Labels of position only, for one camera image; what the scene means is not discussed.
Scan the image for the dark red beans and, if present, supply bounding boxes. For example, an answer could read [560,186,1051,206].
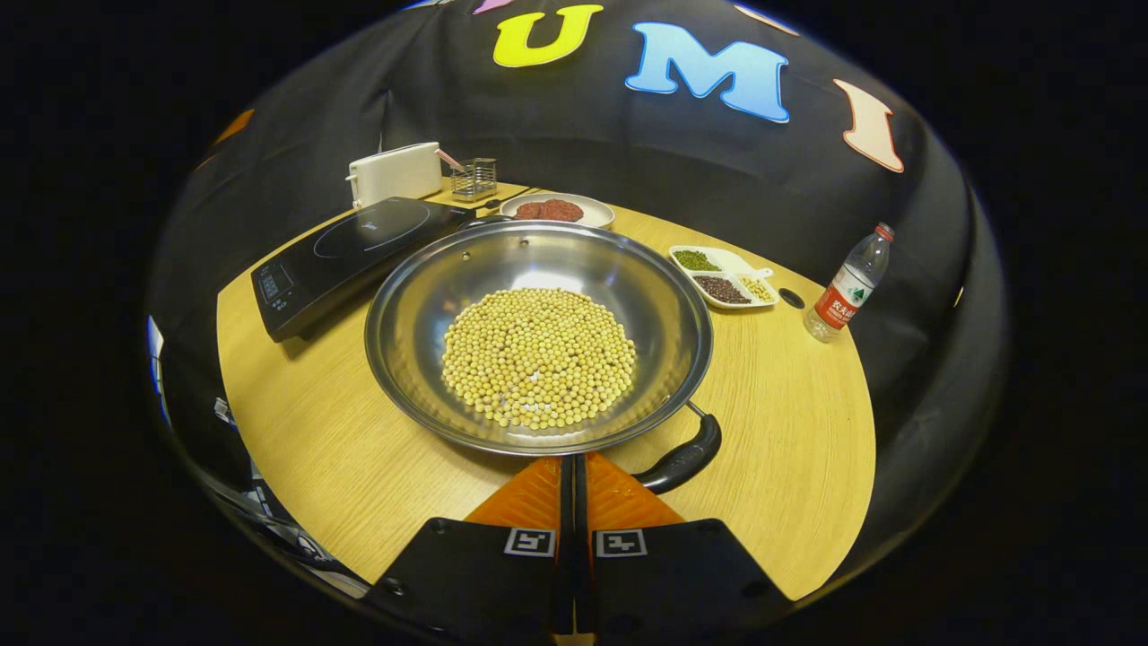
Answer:
[692,275,752,306]

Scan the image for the clear water bottle red label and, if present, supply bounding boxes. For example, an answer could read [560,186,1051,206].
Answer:
[804,222,896,344]

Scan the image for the stainless steel pot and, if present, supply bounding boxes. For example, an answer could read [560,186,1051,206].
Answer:
[364,214,723,496]

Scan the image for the wire mesh basket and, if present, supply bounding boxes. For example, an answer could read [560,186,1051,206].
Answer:
[449,157,500,203]

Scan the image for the white toaster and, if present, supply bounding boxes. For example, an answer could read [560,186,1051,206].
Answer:
[346,141,444,210]

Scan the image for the pile of soybeans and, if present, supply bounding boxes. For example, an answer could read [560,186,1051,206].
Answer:
[440,287,639,431]

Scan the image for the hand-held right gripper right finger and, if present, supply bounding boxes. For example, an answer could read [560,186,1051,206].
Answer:
[574,452,796,646]

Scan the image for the black induction cooktop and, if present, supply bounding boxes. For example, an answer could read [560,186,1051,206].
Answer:
[250,196,477,343]

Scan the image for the round white plate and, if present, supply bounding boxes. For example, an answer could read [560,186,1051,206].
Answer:
[499,192,617,231]

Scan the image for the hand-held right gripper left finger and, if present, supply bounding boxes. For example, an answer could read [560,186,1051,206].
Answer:
[363,455,576,646]

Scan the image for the white divided dish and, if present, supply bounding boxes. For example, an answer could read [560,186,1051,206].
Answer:
[667,244,780,311]

